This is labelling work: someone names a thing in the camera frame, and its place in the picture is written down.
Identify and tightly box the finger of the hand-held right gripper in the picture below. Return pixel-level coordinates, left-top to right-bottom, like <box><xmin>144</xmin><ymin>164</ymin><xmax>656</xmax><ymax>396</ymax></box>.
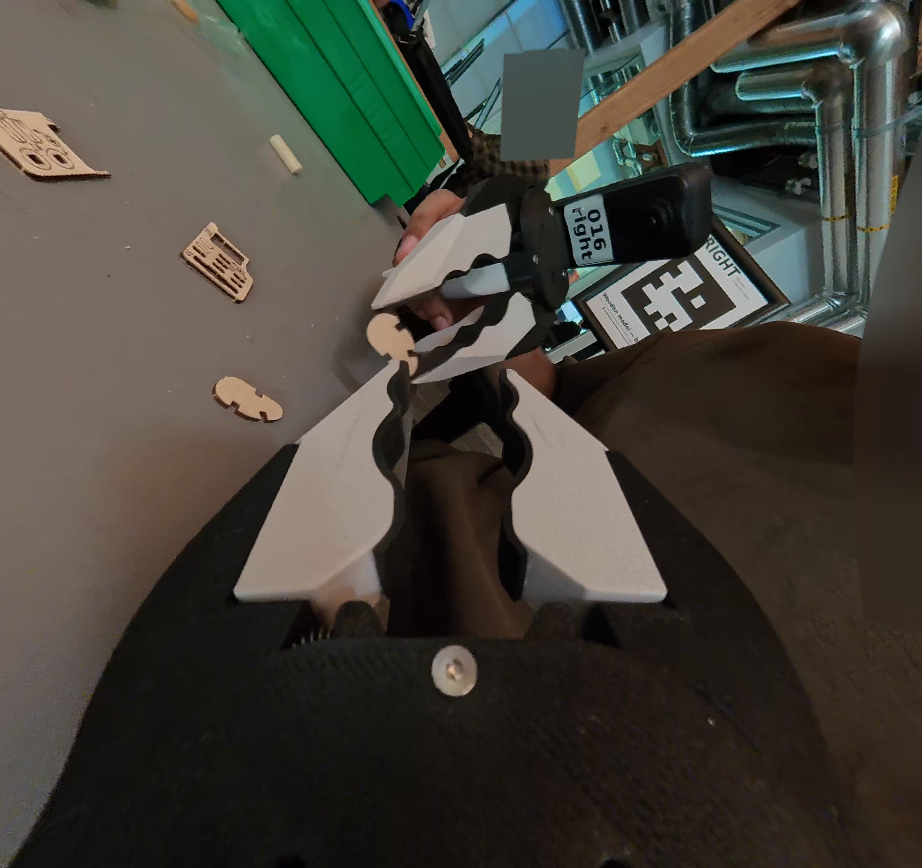
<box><xmin>411</xmin><ymin>293</ymin><xmax>540</xmax><ymax>385</ymax></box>
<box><xmin>369</xmin><ymin>204</ymin><xmax>515</xmax><ymax>311</ymax></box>

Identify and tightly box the clear bag of small parts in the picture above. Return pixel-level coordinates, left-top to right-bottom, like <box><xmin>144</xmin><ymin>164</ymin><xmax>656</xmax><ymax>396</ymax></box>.
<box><xmin>160</xmin><ymin>0</ymin><xmax>242</xmax><ymax>37</ymax></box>

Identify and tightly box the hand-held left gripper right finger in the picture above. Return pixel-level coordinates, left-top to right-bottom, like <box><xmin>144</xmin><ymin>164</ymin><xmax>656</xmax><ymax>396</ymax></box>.
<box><xmin>497</xmin><ymin>368</ymin><xmax>668</xmax><ymax>608</ymax></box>

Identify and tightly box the slotted wooden panel piece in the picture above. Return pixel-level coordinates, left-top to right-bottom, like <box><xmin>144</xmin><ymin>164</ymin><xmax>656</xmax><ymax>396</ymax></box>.
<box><xmin>180</xmin><ymin>222</ymin><xmax>255</xmax><ymax>304</ymax></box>

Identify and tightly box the green plastic bin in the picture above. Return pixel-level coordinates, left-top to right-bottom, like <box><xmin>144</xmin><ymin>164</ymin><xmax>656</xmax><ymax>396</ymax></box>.
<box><xmin>175</xmin><ymin>0</ymin><xmax>446</xmax><ymax>208</ymax></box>

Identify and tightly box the engraved wooden panel piece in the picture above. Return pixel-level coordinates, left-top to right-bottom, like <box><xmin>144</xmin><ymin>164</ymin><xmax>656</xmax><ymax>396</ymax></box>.
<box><xmin>0</xmin><ymin>108</ymin><xmax>112</xmax><ymax>182</ymax></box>

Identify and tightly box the notched wooden disc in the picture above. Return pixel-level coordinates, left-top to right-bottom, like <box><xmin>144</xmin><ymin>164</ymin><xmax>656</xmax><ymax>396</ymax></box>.
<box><xmin>212</xmin><ymin>376</ymin><xmax>285</xmax><ymax>424</ymax></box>
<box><xmin>366</xmin><ymin>313</ymin><xmax>420</xmax><ymax>365</ymax></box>

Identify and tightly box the person's right hand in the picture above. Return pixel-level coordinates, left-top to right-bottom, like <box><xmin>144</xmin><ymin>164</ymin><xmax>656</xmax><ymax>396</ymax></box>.
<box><xmin>393</xmin><ymin>189</ymin><xmax>478</xmax><ymax>333</ymax></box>

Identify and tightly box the cluster of silver pipes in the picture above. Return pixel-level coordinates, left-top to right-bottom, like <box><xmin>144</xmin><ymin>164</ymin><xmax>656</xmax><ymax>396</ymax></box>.
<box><xmin>536</xmin><ymin>0</ymin><xmax>922</xmax><ymax>336</ymax></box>

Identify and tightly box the wooden beam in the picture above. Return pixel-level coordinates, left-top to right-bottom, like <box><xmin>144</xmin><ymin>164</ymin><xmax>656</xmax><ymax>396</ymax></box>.
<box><xmin>551</xmin><ymin>0</ymin><xmax>865</xmax><ymax>161</ymax></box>

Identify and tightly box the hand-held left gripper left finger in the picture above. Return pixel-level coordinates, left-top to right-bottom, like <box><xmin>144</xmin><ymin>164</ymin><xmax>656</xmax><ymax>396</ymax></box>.
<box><xmin>232</xmin><ymin>360</ymin><xmax>416</xmax><ymax>605</ymax></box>

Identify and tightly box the framed marker sign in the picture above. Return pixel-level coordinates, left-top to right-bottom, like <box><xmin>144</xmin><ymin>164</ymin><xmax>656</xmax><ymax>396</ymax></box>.
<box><xmin>578</xmin><ymin>229</ymin><xmax>791</xmax><ymax>355</ymax></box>

